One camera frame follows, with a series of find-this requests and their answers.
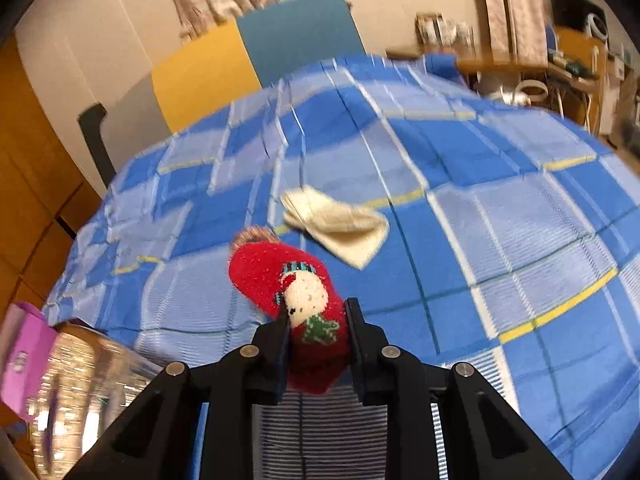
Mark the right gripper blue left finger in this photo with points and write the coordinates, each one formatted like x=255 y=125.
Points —
x=271 y=370

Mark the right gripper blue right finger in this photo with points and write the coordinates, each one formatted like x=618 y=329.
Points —
x=366 y=342

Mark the red snowman sock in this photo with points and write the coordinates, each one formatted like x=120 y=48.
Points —
x=277 y=277

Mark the cream knitted cloth bundle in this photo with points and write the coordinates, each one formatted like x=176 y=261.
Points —
x=352 y=233

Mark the blue plaid bed sheet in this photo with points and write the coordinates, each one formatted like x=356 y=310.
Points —
x=513 y=243

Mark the purple cardboard box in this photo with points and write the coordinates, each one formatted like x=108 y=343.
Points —
x=26 y=343

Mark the wooden wardrobe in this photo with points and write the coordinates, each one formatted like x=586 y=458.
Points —
x=44 y=197

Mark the grey yellow blue headboard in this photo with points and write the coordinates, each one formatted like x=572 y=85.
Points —
x=231 y=61

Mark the wooden side table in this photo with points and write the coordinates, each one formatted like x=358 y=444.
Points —
x=472 y=60

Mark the wooden chair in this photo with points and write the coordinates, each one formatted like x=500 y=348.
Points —
x=576 y=74

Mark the packets on side table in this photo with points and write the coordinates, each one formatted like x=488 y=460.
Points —
x=435 y=30

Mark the right floral curtain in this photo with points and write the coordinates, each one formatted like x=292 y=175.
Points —
x=516 y=27

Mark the white small fan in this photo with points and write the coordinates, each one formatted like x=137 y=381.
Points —
x=595 y=27

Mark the black monitor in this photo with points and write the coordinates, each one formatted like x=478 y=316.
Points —
x=572 y=13

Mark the black headboard post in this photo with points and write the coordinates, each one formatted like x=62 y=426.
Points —
x=90 y=121

